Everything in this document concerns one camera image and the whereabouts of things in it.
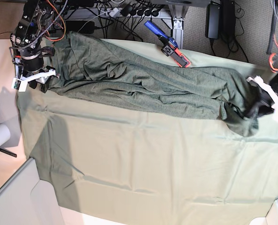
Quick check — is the blue orange bar clamp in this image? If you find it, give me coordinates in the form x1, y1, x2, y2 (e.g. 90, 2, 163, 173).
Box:
144, 21, 191, 68

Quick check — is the black power adapter left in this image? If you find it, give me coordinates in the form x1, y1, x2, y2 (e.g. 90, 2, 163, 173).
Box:
205, 4, 220, 39

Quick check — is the green grey T-shirt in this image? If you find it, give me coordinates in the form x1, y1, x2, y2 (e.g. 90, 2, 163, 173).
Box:
49, 32, 259, 137

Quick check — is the aluminium frame post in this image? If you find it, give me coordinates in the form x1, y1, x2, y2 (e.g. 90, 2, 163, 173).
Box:
169, 5, 189, 49

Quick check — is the white power strip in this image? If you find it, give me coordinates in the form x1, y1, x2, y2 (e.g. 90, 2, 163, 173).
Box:
101, 7, 172, 19

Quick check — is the black power brick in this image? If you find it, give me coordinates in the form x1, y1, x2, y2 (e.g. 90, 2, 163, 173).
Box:
66, 21, 95, 34

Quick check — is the black tripod leg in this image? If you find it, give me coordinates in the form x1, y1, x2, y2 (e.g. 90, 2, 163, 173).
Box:
0, 148, 17, 158

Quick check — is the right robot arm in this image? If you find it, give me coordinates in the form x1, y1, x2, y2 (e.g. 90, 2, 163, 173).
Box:
9, 0, 68, 93

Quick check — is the black power adapter right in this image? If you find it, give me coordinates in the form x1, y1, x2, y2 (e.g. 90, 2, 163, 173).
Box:
220, 0, 236, 37

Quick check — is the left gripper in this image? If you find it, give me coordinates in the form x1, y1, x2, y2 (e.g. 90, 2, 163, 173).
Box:
244, 75, 278, 118

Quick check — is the black power adapter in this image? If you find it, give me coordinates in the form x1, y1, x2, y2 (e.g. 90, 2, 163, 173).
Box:
220, 0, 236, 37
205, 4, 220, 39

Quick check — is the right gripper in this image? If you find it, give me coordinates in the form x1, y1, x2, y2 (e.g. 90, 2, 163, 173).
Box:
19, 54, 49, 93

